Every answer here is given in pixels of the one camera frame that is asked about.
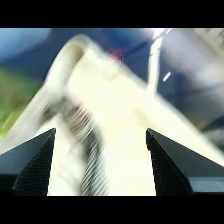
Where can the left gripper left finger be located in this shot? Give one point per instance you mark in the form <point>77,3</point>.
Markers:
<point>31,166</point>

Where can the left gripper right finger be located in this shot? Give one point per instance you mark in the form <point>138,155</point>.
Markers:
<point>173,166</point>

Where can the cream white garment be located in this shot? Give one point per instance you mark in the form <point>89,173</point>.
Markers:
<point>116,110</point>

